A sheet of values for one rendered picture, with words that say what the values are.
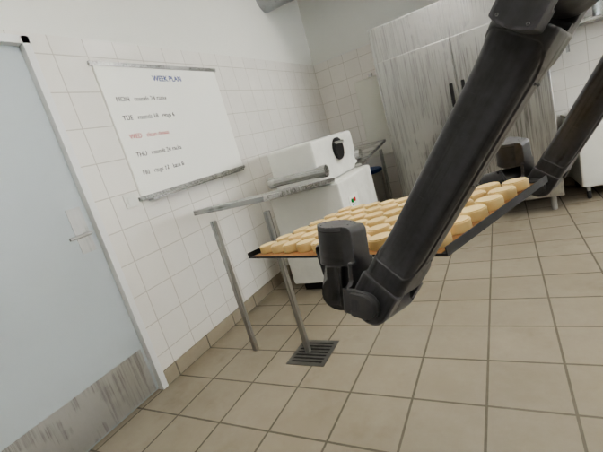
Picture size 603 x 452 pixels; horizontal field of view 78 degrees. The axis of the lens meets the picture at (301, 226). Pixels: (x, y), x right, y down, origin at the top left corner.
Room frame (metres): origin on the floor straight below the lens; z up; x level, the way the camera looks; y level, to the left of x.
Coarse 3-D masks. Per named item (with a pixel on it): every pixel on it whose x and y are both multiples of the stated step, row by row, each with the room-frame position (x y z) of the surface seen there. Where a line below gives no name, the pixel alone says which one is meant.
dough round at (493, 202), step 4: (484, 196) 0.69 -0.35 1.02; (488, 196) 0.68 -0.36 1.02; (492, 196) 0.67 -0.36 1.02; (496, 196) 0.66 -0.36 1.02; (500, 196) 0.65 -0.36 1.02; (476, 200) 0.68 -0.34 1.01; (480, 200) 0.67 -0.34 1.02; (484, 200) 0.66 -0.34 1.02; (488, 200) 0.65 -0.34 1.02; (492, 200) 0.65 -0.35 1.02; (496, 200) 0.65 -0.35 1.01; (500, 200) 0.65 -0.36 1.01; (488, 204) 0.65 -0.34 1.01; (492, 204) 0.65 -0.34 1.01; (496, 204) 0.65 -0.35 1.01; (500, 204) 0.65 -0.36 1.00; (488, 208) 0.65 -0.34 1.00; (492, 208) 0.65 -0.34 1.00; (496, 208) 0.65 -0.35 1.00
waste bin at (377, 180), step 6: (372, 168) 4.65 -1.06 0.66; (378, 168) 4.50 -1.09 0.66; (372, 174) 4.40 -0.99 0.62; (378, 174) 4.44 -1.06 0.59; (378, 180) 4.44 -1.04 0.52; (378, 186) 4.43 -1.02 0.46; (378, 192) 4.43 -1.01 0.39; (384, 192) 4.52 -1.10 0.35; (378, 198) 4.42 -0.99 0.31; (384, 198) 4.50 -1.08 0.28
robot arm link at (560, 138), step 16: (592, 80) 0.70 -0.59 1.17; (592, 96) 0.70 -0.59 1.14; (576, 112) 0.73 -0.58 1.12; (592, 112) 0.71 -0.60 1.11; (560, 128) 0.76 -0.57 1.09; (576, 128) 0.74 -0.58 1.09; (592, 128) 0.72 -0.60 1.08; (560, 144) 0.77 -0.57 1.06; (576, 144) 0.74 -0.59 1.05; (544, 160) 0.79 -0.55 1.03; (560, 160) 0.77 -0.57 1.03; (528, 176) 0.83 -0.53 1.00; (560, 176) 0.78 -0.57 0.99; (544, 192) 0.81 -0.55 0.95
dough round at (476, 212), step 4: (476, 204) 0.65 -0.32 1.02; (480, 204) 0.64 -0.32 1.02; (484, 204) 0.63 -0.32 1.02; (464, 208) 0.65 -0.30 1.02; (468, 208) 0.64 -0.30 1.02; (472, 208) 0.63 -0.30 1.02; (476, 208) 0.62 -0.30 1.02; (480, 208) 0.62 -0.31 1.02; (484, 208) 0.62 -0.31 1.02; (464, 212) 0.63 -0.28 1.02; (468, 212) 0.62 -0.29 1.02; (472, 212) 0.62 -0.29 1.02; (476, 212) 0.61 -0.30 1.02; (480, 212) 0.61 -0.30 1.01; (484, 212) 0.61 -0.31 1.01; (472, 216) 0.61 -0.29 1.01; (476, 216) 0.61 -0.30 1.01; (480, 216) 0.61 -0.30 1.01; (484, 216) 0.61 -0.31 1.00; (472, 220) 0.61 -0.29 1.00; (476, 220) 0.61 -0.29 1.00; (480, 220) 0.61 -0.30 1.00
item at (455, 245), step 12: (540, 180) 0.72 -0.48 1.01; (528, 192) 0.68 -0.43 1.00; (504, 204) 0.62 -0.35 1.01; (516, 204) 0.64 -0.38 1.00; (492, 216) 0.59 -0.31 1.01; (480, 228) 0.56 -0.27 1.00; (456, 240) 0.52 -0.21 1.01; (468, 240) 0.54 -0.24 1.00; (252, 252) 0.99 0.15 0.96; (444, 252) 0.52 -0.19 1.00
